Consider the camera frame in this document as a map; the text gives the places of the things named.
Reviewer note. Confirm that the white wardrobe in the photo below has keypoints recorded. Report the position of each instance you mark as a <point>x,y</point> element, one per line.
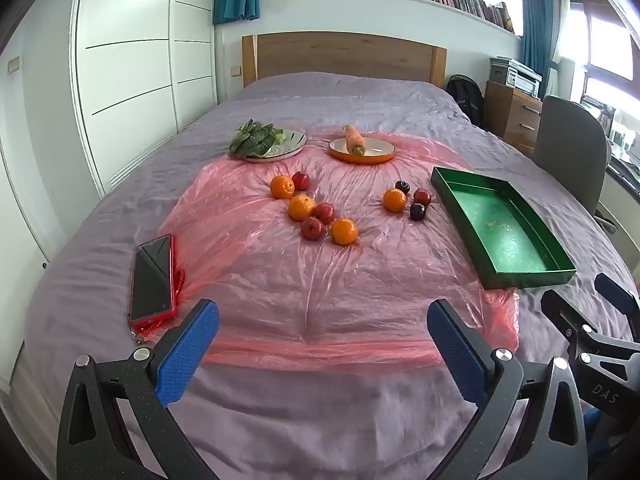
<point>140,60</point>

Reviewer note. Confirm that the grey chair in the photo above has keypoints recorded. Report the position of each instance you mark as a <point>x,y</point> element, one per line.
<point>570,145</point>

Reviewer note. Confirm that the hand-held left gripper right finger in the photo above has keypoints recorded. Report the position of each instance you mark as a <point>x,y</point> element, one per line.
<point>457,350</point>

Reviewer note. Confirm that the orange oval dish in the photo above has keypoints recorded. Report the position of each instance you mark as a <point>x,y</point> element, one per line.
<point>380,149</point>

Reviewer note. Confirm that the wooden headboard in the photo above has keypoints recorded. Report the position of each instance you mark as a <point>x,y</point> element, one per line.
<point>345,55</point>

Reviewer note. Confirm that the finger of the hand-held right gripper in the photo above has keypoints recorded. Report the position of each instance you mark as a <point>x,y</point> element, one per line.
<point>565,315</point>
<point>617,294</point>

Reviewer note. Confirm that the dark purple plum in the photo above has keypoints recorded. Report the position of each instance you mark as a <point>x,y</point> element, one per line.
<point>418,211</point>
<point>402,186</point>

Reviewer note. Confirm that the leafy bok choy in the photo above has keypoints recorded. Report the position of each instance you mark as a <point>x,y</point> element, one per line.
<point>252,139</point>

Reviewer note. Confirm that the orange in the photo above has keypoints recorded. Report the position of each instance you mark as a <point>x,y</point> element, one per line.
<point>344,231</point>
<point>302,208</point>
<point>282,186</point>
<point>395,199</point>

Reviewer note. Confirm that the small bok choy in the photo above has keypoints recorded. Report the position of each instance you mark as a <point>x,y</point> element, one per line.
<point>277,136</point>

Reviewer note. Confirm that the window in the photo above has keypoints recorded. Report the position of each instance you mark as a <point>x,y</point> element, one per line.
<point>615,35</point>

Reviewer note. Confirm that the pink plastic sheet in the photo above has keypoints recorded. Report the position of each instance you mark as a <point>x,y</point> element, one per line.
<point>300,285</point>

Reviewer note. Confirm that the grey plate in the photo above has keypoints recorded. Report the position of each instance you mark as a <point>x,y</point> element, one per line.
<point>292,146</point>

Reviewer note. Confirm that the phone in red case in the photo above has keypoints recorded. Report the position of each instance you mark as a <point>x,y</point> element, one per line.
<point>152,277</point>

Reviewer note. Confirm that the cluttered white desk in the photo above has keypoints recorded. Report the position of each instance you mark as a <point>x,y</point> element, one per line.
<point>622,165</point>

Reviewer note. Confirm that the carrot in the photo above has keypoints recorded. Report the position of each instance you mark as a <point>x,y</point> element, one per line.
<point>354,139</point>

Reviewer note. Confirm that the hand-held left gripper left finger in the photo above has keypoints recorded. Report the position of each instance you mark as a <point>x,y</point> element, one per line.
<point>187,350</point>

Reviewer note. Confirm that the red apple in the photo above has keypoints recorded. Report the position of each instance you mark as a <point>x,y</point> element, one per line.
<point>325,213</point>
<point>422,196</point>
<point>312,228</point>
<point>300,180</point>

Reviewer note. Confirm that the wooden drawer cabinet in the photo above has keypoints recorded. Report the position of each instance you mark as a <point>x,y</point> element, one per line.
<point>512,115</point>

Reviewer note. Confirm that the white printer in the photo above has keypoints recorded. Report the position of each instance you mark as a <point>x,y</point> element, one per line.
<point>520,80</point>

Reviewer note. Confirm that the beige wall switch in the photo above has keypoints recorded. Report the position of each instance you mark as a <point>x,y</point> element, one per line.
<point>13,65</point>

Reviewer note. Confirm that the black backpack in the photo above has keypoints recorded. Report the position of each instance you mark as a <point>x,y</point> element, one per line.
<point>465,97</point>

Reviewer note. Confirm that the green tray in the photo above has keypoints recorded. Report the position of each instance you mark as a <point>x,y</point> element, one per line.
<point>505,230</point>

